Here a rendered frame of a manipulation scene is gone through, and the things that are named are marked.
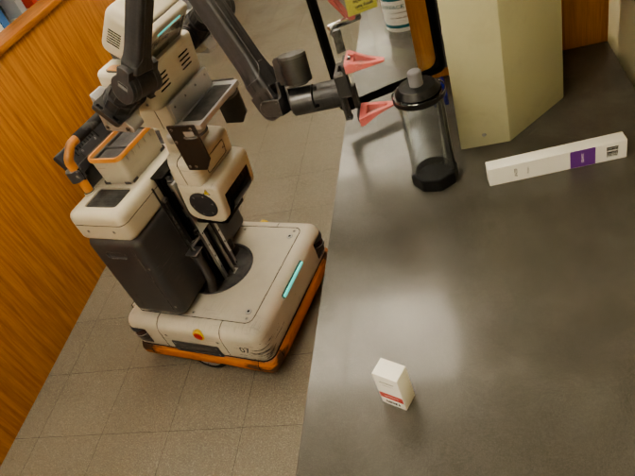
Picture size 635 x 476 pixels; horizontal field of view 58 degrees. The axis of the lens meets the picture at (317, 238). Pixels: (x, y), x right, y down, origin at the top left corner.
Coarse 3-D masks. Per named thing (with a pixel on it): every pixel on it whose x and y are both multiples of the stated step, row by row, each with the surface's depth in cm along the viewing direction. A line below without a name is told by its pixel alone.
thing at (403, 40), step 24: (336, 0) 136; (360, 0) 137; (384, 0) 138; (408, 0) 140; (336, 24) 139; (360, 24) 140; (384, 24) 142; (408, 24) 143; (360, 48) 144; (384, 48) 146; (408, 48) 147; (432, 48) 149; (360, 72) 148; (384, 72) 149
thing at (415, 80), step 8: (408, 72) 112; (416, 72) 112; (408, 80) 113; (416, 80) 112; (424, 80) 114; (432, 80) 113; (400, 88) 115; (408, 88) 114; (416, 88) 113; (424, 88) 112; (432, 88) 112; (400, 96) 114; (408, 96) 112; (416, 96) 112; (424, 96) 111
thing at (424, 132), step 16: (432, 96) 112; (400, 112) 117; (416, 112) 113; (432, 112) 114; (416, 128) 116; (432, 128) 116; (416, 144) 119; (432, 144) 118; (448, 144) 121; (416, 160) 122; (432, 160) 121; (448, 160) 122; (416, 176) 127; (432, 176) 124
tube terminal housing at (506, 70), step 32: (448, 0) 111; (480, 0) 111; (512, 0) 113; (544, 0) 119; (448, 32) 116; (480, 32) 115; (512, 32) 117; (544, 32) 123; (448, 64) 120; (480, 64) 120; (512, 64) 121; (544, 64) 128; (480, 96) 124; (512, 96) 125; (544, 96) 133; (480, 128) 130; (512, 128) 130
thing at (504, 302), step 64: (576, 64) 146; (384, 128) 151; (576, 128) 127; (384, 192) 131; (448, 192) 125; (512, 192) 119; (576, 192) 113; (384, 256) 116; (448, 256) 111; (512, 256) 106; (576, 256) 102; (320, 320) 109; (384, 320) 104; (448, 320) 100; (512, 320) 96; (576, 320) 92; (320, 384) 98; (448, 384) 91; (512, 384) 88; (576, 384) 85; (320, 448) 89; (384, 448) 86; (448, 448) 83; (512, 448) 81; (576, 448) 78
